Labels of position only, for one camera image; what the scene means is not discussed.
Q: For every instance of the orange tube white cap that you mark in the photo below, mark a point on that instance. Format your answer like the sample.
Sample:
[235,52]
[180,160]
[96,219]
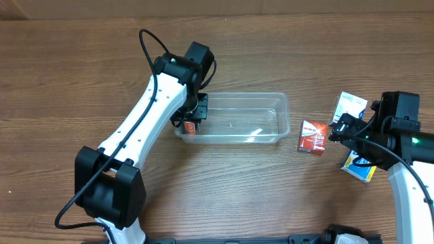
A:
[190,128]

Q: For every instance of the blue Vicks VapoDrops box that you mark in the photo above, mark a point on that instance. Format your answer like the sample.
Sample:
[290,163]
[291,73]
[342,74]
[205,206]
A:
[361,173]

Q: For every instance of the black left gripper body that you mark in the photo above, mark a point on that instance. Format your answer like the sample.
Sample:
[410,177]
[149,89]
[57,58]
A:
[197,112]

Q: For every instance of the clear plastic container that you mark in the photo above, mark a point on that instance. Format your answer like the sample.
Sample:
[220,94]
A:
[242,117]

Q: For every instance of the red medicine box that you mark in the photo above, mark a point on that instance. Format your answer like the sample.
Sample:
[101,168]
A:
[312,138]

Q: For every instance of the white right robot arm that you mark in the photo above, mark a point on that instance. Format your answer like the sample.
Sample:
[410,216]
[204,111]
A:
[392,141]

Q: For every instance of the white bandage box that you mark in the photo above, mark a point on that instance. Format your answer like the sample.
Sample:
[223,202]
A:
[348,103]

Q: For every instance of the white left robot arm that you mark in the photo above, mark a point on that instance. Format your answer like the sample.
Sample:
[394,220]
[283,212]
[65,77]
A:
[108,180]

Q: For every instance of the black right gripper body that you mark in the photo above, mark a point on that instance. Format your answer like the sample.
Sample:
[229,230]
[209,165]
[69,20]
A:
[344,127]

